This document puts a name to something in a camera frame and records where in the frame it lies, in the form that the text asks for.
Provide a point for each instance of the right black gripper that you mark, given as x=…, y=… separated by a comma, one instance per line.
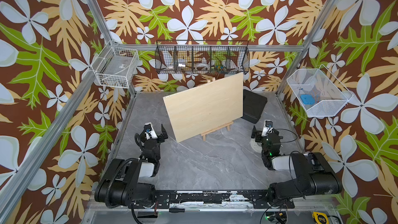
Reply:
x=266, y=137

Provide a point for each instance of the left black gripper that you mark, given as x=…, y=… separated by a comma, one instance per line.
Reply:
x=152, y=139

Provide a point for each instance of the wooden easel frame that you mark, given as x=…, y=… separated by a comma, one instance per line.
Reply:
x=226, y=125

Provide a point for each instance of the light wooden board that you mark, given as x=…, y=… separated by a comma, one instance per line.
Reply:
x=205, y=107

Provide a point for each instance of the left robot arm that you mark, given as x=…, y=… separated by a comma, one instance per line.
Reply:
x=119, y=186

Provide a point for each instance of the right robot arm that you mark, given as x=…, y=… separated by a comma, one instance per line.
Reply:
x=310, y=173

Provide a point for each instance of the black plastic case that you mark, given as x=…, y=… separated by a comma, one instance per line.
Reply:
x=253, y=106

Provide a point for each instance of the blue sponge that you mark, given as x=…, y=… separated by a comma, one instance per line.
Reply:
x=307, y=99

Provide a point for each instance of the white tape roll in basket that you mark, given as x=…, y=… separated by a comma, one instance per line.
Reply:
x=202, y=67

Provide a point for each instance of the black screwdriver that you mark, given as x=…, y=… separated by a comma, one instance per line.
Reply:
x=182, y=210

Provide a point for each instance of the yellow tape measure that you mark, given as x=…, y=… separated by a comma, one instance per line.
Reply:
x=320, y=218

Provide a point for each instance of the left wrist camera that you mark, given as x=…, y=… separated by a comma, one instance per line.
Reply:
x=149, y=131

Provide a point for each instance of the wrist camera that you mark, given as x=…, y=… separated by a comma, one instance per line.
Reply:
x=149, y=131
x=267, y=128

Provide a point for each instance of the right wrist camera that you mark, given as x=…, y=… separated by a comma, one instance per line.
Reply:
x=267, y=128

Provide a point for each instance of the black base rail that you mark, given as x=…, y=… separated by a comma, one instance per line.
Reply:
x=165, y=199

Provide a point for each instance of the white wire basket left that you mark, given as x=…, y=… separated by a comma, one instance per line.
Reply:
x=115, y=66

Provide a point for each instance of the white wire basket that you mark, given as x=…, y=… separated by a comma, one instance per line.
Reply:
x=115, y=66
x=330, y=93

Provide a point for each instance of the white wire basket right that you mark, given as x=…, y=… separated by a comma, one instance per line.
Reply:
x=330, y=93

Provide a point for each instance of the black wire basket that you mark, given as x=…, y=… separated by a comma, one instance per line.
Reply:
x=180, y=56

